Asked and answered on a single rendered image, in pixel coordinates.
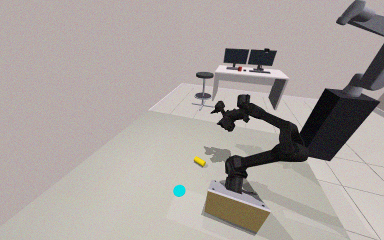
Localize cyan circle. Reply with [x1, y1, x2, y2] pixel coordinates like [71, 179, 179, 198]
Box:
[173, 184, 186, 197]

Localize yellow cylinder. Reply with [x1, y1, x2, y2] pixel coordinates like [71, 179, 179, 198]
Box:
[194, 156, 206, 167]

